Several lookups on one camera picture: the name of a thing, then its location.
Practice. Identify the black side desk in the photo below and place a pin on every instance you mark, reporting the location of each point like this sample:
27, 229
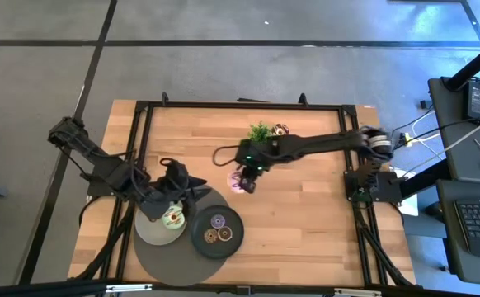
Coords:
450, 136

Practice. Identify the green plant in white pot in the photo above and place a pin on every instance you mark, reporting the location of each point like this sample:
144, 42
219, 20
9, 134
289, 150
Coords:
260, 133

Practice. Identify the yellow plug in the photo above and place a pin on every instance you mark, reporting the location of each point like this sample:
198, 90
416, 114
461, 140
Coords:
408, 138

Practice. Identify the large pink donut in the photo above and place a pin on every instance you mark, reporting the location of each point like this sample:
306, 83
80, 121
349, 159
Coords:
233, 181

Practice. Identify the black diagonal pole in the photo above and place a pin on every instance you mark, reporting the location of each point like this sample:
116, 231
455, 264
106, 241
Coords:
475, 64

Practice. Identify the light grey round plate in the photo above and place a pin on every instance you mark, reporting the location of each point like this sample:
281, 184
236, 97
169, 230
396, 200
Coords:
153, 233

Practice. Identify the dark grey round plate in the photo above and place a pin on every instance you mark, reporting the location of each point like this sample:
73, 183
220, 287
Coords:
232, 247

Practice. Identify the black aluminium table frame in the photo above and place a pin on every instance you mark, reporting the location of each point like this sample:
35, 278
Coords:
244, 105

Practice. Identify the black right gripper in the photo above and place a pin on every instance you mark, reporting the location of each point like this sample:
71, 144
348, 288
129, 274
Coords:
252, 163

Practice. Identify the small blue sprinkle donut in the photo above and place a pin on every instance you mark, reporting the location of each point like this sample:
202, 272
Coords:
217, 221

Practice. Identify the large mint green donut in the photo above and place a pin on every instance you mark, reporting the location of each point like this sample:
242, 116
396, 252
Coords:
173, 221

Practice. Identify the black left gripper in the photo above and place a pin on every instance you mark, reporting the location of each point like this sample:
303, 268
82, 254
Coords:
176, 179

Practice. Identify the large chocolate pink-drizzle donut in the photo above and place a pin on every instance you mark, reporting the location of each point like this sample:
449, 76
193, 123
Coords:
281, 129

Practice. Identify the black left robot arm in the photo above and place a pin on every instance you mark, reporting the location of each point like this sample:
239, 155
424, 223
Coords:
108, 169

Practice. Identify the small brown sprinkle donut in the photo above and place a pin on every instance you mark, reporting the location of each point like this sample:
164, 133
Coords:
210, 236

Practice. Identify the black frame clamp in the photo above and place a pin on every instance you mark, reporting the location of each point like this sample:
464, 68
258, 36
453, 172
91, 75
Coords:
303, 99
164, 98

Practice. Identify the dark grey laptop cart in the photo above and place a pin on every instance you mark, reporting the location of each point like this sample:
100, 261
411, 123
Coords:
450, 247

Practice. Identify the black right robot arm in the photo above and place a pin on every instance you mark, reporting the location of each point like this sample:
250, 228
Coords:
326, 142

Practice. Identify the dark round woven placemat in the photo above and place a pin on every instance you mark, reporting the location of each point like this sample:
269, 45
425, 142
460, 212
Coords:
174, 266

